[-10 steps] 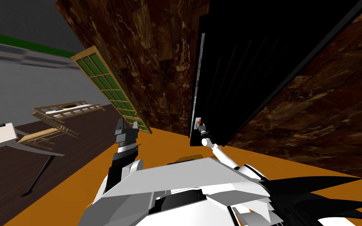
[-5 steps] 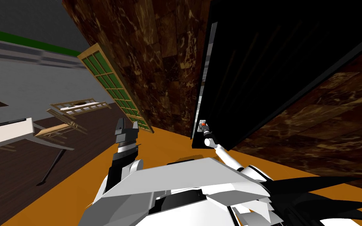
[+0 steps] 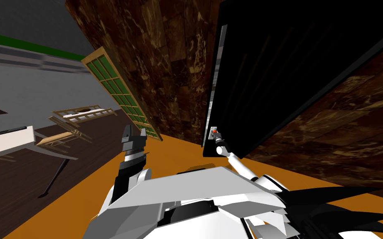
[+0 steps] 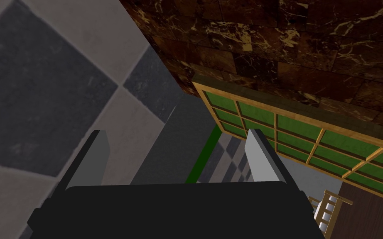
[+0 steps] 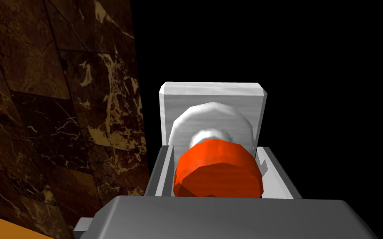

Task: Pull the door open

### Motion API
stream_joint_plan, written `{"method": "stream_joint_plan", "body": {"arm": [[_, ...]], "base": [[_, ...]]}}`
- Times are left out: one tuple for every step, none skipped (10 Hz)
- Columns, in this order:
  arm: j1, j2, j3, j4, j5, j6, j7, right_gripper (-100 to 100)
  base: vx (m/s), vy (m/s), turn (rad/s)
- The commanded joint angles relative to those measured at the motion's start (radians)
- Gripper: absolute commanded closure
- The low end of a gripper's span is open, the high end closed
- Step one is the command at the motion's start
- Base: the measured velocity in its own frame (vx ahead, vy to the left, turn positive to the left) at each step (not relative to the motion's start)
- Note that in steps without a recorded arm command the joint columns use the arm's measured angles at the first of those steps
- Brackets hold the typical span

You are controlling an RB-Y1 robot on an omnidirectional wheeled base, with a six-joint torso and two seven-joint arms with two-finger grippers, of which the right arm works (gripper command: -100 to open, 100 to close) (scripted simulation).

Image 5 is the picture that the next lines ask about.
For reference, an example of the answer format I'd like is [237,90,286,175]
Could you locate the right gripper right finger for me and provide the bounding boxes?
[255,146,304,200]

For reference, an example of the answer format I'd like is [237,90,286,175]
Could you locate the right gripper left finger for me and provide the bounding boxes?
[144,145,175,197]

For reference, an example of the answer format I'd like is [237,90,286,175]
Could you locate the orange and white door knob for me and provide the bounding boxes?
[159,81,268,200]

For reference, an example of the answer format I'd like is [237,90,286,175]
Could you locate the black door leaf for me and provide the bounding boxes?
[130,0,383,239]

